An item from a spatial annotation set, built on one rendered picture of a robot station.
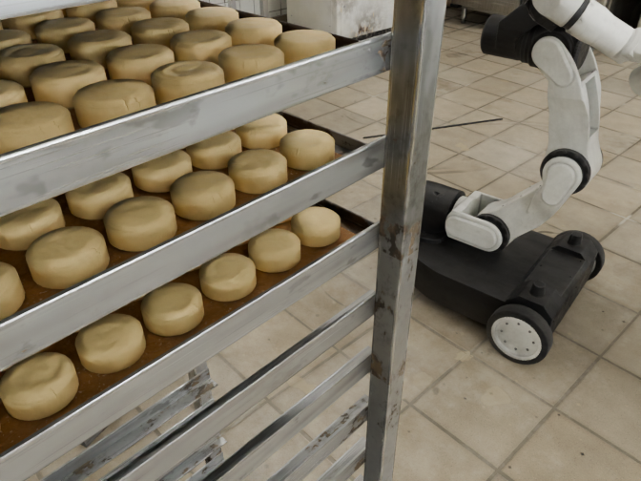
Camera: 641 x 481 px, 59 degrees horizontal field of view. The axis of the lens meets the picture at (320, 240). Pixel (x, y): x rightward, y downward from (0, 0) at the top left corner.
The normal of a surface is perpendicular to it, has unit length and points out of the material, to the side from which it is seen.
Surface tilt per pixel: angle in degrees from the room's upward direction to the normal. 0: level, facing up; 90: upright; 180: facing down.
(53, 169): 90
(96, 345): 0
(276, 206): 90
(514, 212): 90
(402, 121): 90
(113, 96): 0
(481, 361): 0
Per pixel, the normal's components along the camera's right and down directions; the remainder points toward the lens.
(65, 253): 0.00, -0.82
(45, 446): 0.72, 0.40
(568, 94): -0.62, 0.45
